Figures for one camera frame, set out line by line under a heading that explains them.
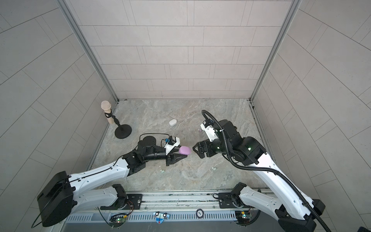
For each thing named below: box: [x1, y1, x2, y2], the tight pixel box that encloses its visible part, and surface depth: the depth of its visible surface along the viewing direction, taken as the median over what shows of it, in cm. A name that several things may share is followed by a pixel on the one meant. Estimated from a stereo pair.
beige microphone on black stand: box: [100, 100, 133, 139], surface depth 91 cm
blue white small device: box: [152, 211, 171, 224], surface depth 67 cm
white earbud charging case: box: [169, 118, 178, 127], surface depth 103 cm
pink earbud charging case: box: [178, 145, 191, 156], surface depth 67 cm
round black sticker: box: [196, 208, 205, 219], surface depth 69 cm
